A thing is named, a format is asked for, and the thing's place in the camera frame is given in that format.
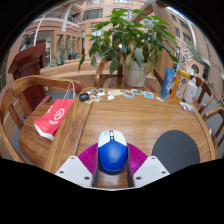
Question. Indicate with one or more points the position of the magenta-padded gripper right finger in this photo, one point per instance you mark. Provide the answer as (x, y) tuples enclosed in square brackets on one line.
[(150, 170)]

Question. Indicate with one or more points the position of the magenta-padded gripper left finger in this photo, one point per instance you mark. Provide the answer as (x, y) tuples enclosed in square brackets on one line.
[(75, 170)]

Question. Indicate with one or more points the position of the blue and white computer mouse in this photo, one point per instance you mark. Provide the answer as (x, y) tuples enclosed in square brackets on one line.
[(112, 155)]

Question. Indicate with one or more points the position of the dark grey round mouse pad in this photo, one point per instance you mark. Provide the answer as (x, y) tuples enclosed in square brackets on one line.
[(175, 151)]

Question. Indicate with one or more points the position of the wooden armchair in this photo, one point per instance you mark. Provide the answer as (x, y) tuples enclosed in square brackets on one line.
[(205, 90), (99, 70), (31, 143), (215, 112)]

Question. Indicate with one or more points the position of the red paper bag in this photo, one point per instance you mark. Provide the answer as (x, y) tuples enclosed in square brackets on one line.
[(53, 118)]

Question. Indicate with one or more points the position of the clear plastic packet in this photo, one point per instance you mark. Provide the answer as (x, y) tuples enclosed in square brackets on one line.
[(186, 106)]

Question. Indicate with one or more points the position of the small black key fob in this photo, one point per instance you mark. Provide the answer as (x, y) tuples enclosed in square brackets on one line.
[(84, 97)]

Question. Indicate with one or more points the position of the blue and white sticker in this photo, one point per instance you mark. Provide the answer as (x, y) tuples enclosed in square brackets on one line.
[(136, 91), (148, 95), (128, 94)]

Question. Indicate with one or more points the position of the small white sticker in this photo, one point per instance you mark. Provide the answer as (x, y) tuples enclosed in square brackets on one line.
[(110, 97)]

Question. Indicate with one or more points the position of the pale yellow sticker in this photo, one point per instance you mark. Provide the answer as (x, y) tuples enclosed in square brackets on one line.
[(115, 92)]

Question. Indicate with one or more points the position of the blue tube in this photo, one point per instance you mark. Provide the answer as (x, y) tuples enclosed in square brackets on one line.
[(167, 83)]

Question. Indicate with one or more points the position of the dark red wooden lectern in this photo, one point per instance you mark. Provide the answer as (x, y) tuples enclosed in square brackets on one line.
[(28, 68)]

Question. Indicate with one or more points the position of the spiky green plant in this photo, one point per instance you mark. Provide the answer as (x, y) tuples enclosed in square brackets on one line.
[(59, 58)]

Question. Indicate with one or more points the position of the green plant in white pot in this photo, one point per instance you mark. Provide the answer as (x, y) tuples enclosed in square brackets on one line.
[(128, 43)]

